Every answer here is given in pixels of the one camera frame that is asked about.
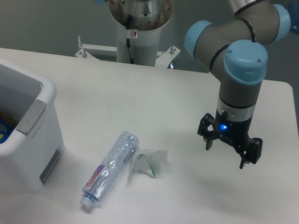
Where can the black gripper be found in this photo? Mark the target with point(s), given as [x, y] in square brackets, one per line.
[233, 133]

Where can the clear plastic wrapper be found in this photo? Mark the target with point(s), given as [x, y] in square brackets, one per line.
[153, 163]

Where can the crushed clear plastic water bottle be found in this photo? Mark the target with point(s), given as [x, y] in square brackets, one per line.
[109, 169]

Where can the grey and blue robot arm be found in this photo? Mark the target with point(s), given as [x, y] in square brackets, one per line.
[234, 53]

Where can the white plastic trash can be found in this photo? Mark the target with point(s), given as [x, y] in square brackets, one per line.
[30, 137]

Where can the white pedestal base frame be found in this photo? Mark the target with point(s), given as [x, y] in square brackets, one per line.
[130, 53]

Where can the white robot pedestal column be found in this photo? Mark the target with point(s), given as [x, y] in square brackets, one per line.
[141, 21]

